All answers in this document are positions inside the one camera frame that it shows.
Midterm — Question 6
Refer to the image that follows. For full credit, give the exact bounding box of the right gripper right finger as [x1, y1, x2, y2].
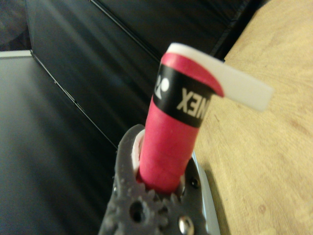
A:
[158, 151, 221, 235]

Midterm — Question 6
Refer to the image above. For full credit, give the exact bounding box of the white scoop with red handle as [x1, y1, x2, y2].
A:
[135, 43, 274, 196]

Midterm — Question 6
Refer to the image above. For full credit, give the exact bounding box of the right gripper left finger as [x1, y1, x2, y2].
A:
[97, 124, 162, 235]

